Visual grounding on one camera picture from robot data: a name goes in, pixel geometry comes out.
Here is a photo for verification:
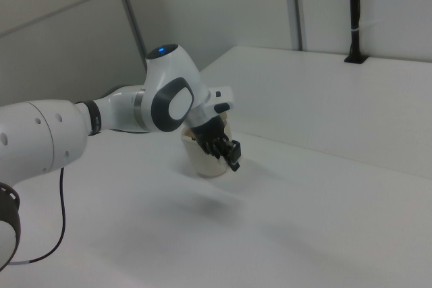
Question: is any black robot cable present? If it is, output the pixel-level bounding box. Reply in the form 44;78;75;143
8;127;150;266

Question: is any small white bin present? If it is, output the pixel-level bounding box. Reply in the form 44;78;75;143
182;112;234;179

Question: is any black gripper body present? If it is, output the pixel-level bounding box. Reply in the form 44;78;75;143
190;115;234;154

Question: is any black pole with base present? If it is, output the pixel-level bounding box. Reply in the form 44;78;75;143
344;0;369;65

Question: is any grey partition post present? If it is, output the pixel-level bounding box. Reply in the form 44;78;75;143
112;0;149;76
289;0;305;51

